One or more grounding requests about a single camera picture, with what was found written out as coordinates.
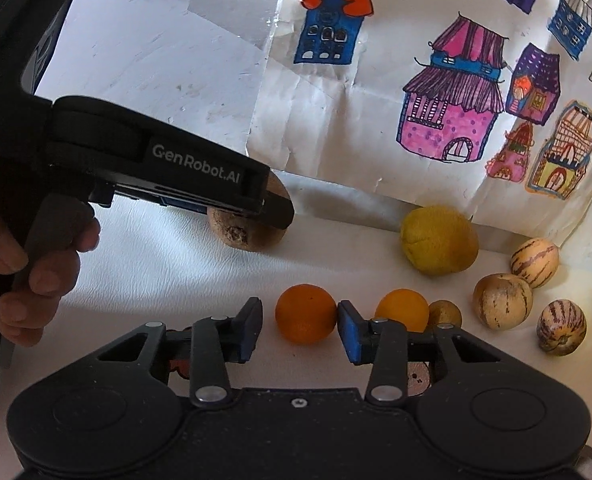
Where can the brown kiwi fruit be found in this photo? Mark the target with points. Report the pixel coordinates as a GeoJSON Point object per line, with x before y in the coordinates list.
{"type": "Point", "coordinates": [246, 231]}

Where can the white printed table cloth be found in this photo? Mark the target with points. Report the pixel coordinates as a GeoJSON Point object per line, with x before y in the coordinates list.
{"type": "Point", "coordinates": [164, 264]}

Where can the person's left hand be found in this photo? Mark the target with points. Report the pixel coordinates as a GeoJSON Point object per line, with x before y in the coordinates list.
{"type": "Point", "coordinates": [25, 312]}

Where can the houses drawing paper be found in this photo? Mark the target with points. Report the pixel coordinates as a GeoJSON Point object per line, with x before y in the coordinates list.
{"type": "Point", "coordinates": [483, 105]}

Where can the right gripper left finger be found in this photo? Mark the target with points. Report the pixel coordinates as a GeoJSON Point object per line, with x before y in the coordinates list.
{"type": "Point", "coordinates": [237, 335]}

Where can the small brown round fruit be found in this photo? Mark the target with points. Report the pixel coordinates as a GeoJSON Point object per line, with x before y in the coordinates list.
{"type": "Point", "coordinates": [444, 312]}

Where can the dark striped pepino melon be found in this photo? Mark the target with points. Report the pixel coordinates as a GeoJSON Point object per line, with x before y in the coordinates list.
{"type": "Point", "coordinates": [561, 328]}

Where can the orange tangerine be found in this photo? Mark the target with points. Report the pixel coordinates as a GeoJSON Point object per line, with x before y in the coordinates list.
{"type": "Point", "coordinates": [405, 306]}
{"type": "Point", "coordinates": [305, 314]}

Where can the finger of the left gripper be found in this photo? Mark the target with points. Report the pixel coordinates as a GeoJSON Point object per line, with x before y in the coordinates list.
{"type": "Point", "coordinates": [277, 211]}

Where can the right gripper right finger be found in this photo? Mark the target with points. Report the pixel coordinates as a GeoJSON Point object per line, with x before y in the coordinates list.
{"type": "Point", "coordinates": [377, 340]}

